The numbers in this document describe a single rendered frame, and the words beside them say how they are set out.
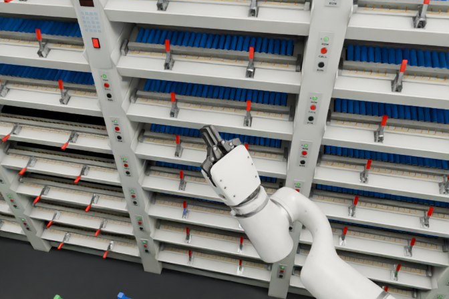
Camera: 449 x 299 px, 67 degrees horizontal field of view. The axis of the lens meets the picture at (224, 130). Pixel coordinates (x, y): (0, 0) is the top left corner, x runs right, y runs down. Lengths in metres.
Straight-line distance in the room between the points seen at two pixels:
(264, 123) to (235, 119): 0.10
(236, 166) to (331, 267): 0.26
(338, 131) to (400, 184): 0.32
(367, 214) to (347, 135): 0.41
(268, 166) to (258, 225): 0.59
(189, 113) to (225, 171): 0.57
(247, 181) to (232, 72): 0.47
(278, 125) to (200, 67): 0.33
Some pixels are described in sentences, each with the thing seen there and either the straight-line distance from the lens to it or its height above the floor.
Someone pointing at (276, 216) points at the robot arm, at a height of 1.22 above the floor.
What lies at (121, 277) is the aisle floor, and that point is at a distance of 2.15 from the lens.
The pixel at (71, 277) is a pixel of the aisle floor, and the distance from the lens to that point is 2.24.
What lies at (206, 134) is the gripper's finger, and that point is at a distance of 0.69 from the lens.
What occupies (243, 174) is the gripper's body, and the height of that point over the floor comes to 1.30.
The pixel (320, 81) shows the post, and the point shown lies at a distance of 1.07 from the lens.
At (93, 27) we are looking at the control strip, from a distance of 1.17.
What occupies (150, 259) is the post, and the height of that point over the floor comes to 0.13.
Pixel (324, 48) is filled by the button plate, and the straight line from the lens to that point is 1.02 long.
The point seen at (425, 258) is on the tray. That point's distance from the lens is 1.72.
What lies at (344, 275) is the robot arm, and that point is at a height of 1.23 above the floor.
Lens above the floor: 1.81
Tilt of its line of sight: 38 degrees down
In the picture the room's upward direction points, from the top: straight up
